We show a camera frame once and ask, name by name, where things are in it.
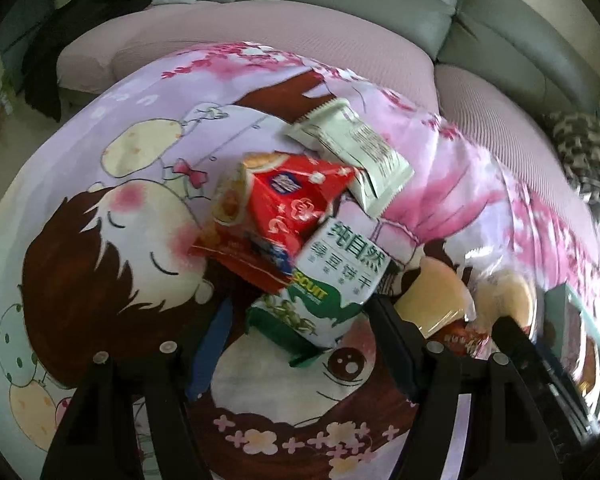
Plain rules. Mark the pink cartoon printed blanket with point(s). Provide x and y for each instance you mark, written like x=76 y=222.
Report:
x=80 y=240

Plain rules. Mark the grey-green sofa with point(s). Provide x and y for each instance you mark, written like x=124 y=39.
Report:
x=355 y=0

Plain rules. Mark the clear bag of buns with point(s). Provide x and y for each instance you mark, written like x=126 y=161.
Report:
x=432 y=290

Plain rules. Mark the pale green snack packet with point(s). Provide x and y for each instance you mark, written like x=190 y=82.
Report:
x=360 y=150

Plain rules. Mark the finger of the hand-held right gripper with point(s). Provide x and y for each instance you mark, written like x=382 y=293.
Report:
x=515 y=335

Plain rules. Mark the green and white biscuit packet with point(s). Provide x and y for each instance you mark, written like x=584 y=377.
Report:
x=340 y=265

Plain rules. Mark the small red candy packet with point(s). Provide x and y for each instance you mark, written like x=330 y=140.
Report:
x=462 y=340

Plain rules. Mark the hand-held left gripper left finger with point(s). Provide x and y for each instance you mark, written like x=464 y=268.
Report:
x=207 y=355

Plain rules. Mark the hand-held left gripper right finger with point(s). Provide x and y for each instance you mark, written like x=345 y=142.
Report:
x=395 y=350

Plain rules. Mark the large red cracker packet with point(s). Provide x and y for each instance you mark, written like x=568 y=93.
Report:
x=285 y=200

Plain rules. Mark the white box with teal rim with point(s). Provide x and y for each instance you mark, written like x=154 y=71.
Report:
x=560 y=320

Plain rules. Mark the bread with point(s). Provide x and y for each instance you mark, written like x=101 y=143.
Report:
x=510 y=295

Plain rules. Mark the black and white patterned pillow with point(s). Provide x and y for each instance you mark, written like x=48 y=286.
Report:
x=585 y=150

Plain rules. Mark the dark cloth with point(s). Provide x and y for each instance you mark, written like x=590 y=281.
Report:
x=80 y=25

